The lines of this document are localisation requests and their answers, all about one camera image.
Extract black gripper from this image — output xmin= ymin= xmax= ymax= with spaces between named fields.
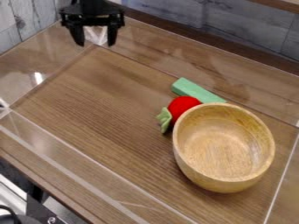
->
xmin=59 ymin=0 xmax=126 ymax=46

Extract red plush fruit green leaves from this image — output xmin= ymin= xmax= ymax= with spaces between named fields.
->
xmin=156 ymin=96 xmax=202 ymax=133

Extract green rectangular block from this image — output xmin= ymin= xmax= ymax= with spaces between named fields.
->
xmin=172 ymin=78 xmax=227 ymax=103

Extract wooden bowl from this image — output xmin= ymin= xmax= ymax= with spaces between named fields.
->
xmin=172 ymin=103 xmax=276 ymax=193

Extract clear acrylic enclosure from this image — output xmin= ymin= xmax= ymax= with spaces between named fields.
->
xmin=0 ymin=15 xmax=299 ymax=224

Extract black metal bracket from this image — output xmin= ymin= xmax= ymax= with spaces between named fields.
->
xmin=25 ymin=195 xmax=67 ymax=224

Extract black cable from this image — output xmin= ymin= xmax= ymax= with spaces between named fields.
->
xmin=0 ymin=203 xmax=21 ymax=224

